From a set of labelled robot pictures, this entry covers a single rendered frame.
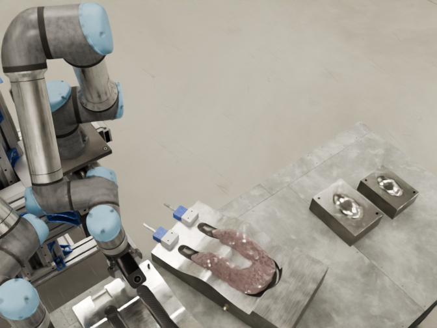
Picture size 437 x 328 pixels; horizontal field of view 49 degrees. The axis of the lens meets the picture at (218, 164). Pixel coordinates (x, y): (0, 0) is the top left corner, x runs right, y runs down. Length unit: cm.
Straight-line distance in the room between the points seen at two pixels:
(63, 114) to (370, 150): 121
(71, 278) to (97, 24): 146
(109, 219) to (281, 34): 309
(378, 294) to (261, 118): 184
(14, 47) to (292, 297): 99
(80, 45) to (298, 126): 228
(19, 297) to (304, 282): 82
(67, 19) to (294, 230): 104
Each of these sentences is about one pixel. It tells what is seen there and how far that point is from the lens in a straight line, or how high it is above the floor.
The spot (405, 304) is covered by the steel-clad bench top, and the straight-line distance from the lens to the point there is 169.
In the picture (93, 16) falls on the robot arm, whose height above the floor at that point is 163.
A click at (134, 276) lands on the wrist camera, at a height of 107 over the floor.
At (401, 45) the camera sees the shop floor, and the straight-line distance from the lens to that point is 420.
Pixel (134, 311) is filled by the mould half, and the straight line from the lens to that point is 147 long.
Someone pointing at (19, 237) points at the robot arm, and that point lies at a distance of 118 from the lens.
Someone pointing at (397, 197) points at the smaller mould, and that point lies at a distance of 185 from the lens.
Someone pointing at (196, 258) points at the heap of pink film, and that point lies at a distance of 155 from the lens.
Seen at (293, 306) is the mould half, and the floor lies 91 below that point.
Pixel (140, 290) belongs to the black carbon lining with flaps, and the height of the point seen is 89.
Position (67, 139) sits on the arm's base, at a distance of 159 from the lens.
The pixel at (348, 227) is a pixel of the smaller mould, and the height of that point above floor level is 87.
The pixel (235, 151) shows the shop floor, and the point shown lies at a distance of 302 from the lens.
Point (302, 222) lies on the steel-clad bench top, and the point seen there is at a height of 80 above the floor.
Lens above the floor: 222
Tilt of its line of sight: 49 degrees down
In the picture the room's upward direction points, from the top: 3 degrees clockwise
